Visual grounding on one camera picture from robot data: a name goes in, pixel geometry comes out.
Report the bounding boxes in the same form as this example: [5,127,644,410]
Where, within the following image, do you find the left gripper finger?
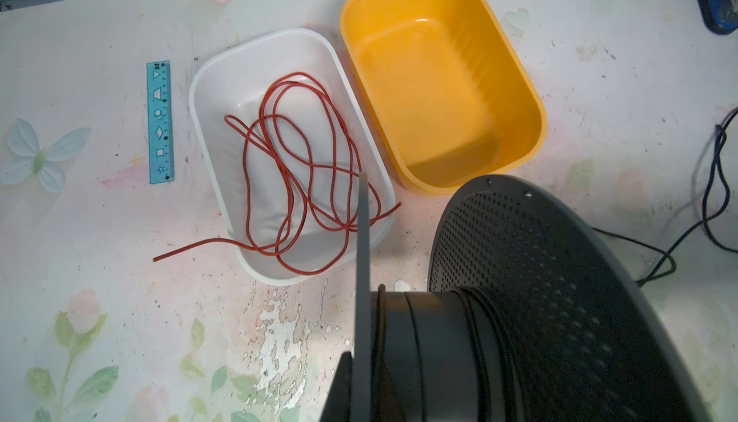
[319,352,353,422]

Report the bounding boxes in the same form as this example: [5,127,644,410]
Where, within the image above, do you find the grey cable spool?
[350,175,708,421]

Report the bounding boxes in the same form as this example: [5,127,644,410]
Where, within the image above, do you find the white plastic tray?
[189,28,398,286]

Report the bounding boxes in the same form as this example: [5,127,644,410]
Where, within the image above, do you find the yellow plastic tray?
[340,0,547,195]

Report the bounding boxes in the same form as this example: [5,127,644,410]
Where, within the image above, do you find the red cable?
[152,71,403,277]

